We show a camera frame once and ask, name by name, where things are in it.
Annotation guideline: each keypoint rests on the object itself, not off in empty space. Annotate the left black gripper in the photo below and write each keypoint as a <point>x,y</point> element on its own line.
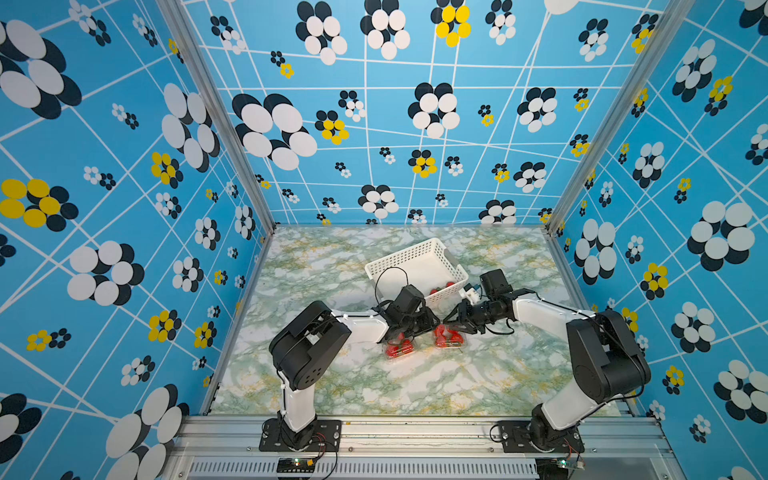
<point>429,321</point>

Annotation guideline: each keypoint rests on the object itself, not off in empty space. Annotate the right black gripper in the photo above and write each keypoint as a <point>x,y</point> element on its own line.
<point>463,318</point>

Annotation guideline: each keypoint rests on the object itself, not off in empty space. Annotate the white perforated plastic basket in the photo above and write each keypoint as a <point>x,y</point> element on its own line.
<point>425,265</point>

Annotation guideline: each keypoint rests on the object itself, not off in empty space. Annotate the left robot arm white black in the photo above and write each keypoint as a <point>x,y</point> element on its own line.
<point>304,350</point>

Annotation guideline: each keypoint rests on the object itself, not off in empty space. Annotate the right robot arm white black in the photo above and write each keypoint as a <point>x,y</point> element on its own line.
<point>606,362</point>

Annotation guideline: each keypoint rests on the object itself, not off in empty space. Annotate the circuit board right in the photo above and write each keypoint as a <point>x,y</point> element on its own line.
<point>558,469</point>

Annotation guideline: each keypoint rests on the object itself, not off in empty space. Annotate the green circuit board left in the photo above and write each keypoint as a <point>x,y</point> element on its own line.
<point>299,466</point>

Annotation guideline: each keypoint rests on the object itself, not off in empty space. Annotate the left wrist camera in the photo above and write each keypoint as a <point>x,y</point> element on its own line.
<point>411,297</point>

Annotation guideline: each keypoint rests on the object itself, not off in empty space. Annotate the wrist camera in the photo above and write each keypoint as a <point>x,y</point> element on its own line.
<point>493,286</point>
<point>411,297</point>

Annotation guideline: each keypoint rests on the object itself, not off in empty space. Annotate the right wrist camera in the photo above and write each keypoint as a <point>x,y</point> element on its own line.
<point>493,286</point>

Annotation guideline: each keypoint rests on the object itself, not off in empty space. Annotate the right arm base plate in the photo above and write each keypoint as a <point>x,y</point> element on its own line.
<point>536,437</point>

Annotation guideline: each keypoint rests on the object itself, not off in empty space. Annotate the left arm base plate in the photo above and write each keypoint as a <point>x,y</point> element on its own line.
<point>320,435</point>

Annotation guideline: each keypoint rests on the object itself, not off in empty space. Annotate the aluminium front frame rail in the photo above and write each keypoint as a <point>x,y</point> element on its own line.
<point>380,447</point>

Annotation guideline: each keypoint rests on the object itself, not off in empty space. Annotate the left aluminium corner post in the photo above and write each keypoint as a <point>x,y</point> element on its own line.
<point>181,30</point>

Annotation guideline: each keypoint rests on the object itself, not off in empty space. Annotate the aluminium corner post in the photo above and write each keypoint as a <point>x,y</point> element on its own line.
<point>670,21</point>
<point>181,30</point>

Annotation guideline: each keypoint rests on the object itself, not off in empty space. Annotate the right aluminium corner post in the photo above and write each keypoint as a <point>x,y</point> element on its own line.
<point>670,21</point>

